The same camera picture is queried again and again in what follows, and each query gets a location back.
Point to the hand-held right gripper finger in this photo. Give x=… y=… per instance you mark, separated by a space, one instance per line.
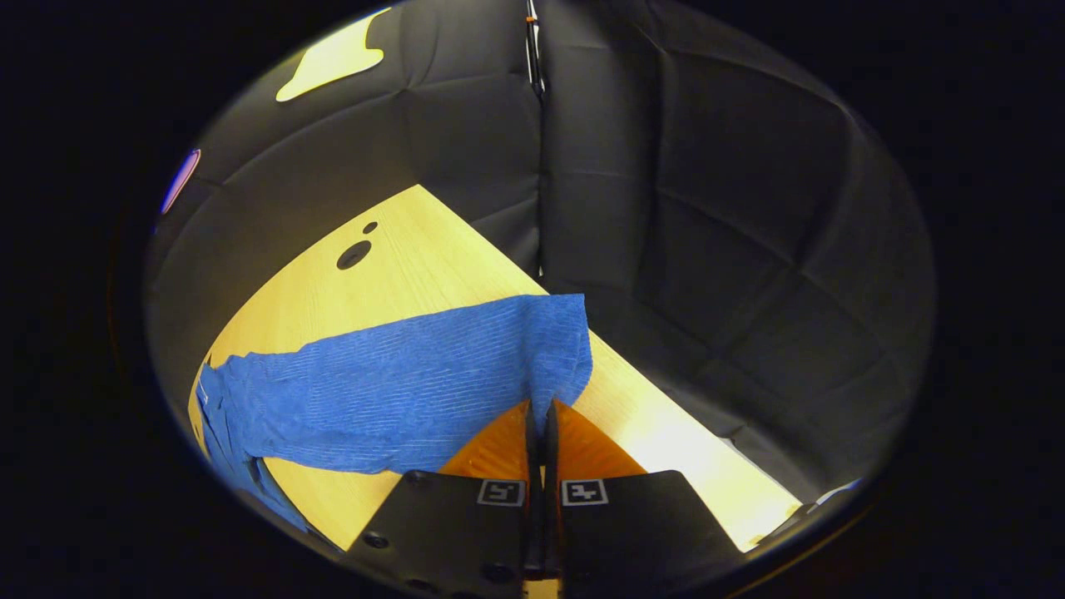
x=552 y=466
x=531 y=466

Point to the blue knitted garment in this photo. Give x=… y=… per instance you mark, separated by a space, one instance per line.
x=399 y=391

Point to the black backdrop cloth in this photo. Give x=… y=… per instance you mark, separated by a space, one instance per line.
x=707 y=208

